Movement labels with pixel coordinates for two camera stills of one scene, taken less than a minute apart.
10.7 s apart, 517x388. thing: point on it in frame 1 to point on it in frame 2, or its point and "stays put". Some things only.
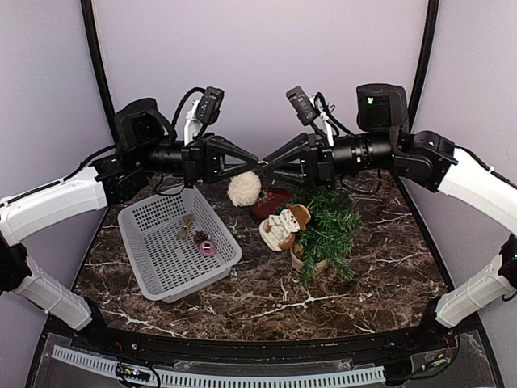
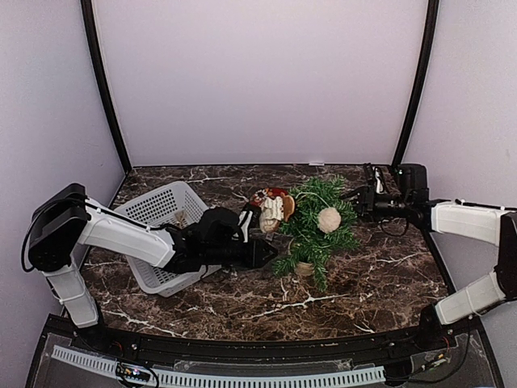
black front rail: x=409 y=343 stays put
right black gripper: x=317 y=163 to x=366 y=200
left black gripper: x=203 y=158 to x=254 y=257
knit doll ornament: x=278 y=231 to x=279 y=206
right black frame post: x=426 y=52 stays put
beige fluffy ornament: x=244 y=188 to x=329 y=220
